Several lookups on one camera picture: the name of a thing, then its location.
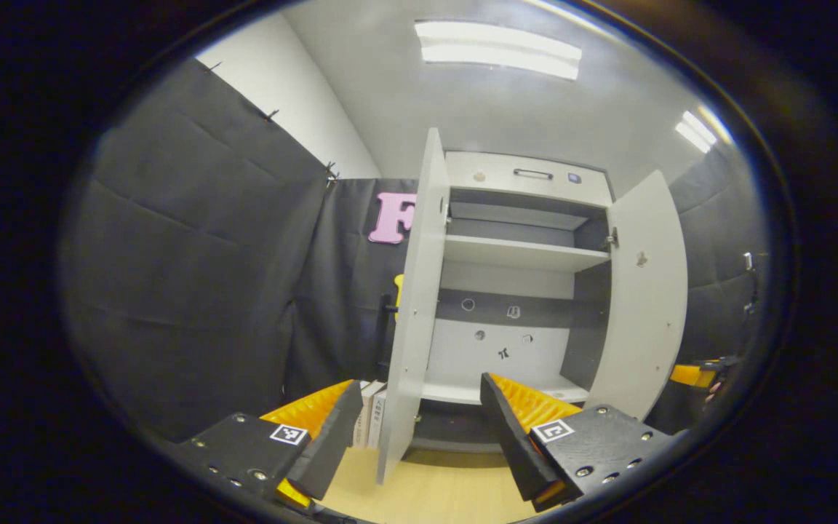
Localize large ceiling light panel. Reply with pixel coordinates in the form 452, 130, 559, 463
414, 20, 583, 82

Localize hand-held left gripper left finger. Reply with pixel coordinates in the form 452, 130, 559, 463
179, 378, 364, 510

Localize white cabinet door checkered sticker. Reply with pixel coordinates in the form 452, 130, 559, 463
377, 127, 451, 486

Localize white cabinet drawer front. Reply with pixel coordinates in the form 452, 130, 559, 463
445, 150, 614, 208

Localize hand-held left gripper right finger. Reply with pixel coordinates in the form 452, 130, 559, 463
479, 373, 674, 512

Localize white double-door shoe cabinet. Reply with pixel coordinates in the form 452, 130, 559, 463
412, 149, 616, 456

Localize stack of books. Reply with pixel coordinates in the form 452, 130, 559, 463
352, 380, 388, 450

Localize black backdrop cloth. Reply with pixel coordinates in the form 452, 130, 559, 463
59, 58, 773, 445

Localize white cabinet shelf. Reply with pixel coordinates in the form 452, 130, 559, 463
443, 234, 611, 274

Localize white cabinet door grey stickers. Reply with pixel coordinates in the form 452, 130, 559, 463
583, 170, 689, 421

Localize small ceiling light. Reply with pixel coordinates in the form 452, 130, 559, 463
674, 109, 719, 155

